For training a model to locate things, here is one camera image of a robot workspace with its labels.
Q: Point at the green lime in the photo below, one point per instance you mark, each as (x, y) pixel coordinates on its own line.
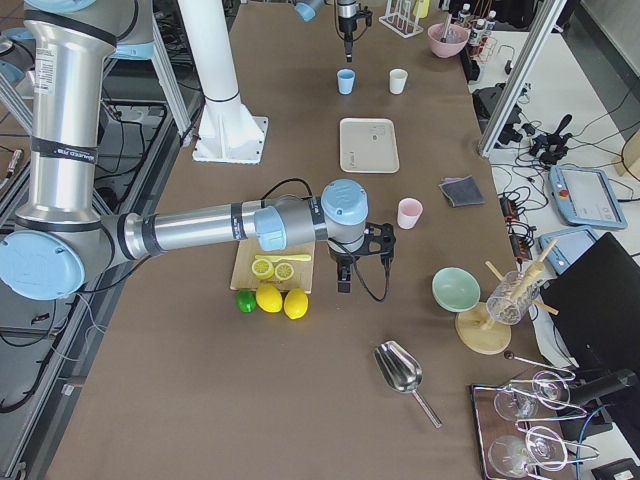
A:
(246, 301)

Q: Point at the clear glass on stand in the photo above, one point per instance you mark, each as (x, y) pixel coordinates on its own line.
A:
(505, 306)

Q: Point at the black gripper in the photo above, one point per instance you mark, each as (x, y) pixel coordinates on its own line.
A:
(346, 24)
(343, 260)

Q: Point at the cream plastic cup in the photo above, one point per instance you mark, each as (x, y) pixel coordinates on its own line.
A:
(397, 81)

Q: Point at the whole lemon lower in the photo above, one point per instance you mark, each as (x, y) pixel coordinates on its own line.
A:
(269, 298)

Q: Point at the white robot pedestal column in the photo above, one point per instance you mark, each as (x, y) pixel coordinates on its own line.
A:
(228, 132)

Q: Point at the blue teach pendant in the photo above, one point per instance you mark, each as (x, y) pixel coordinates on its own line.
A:
(571, 243)
(585, 197)

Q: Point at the wine glass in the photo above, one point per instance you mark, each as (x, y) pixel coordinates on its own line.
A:
(520, 399)
(540, 451)

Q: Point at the wooden cup stand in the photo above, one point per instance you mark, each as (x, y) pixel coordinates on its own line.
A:
(484, 335)

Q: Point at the grey folded cloth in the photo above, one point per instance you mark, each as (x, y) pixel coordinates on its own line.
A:
(461, 191)

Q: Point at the yellow plastic knife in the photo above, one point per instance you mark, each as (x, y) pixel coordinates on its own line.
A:
(284, 258)

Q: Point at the wine glass upper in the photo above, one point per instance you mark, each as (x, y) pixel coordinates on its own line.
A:
(520, 399)

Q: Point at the wooden cutting board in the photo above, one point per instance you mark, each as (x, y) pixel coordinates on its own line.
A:
(243, 279)

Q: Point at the green bowl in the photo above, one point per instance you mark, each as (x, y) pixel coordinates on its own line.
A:
(455, 289)

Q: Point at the upper lemon slice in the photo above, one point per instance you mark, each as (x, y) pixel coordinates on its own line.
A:
(283, 271)

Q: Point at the wine glass lower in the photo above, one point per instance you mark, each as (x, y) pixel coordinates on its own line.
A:
(540, 451)

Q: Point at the metal scoop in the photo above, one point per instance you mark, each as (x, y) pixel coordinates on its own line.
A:
(403, 373)

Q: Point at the black laptop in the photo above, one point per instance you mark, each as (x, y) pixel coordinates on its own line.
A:
(598, 302)

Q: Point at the pink bowl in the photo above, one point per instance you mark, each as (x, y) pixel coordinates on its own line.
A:
(456, 39)

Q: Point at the beige rectangular tray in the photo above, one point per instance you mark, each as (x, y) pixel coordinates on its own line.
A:
(368, 145)

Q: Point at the aluminium frame post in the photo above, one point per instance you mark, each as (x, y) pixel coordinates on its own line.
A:
(541, 28)

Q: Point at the whole lemon upper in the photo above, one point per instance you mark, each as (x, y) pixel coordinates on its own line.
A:
(296, 304)

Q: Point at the pink plastic cup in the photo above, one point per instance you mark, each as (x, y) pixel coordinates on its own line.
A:
(408, 213)

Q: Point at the blue plastic cup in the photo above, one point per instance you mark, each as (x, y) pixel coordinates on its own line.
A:
(345, 81)

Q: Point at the whole lemon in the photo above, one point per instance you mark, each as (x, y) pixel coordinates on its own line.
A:
(296, 304)
(269, 298)

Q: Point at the metal handle in bowl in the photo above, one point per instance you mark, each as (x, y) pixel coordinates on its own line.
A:
(445, 29)

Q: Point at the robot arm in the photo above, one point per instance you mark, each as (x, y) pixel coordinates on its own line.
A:
(307, 10)
(61, 241)

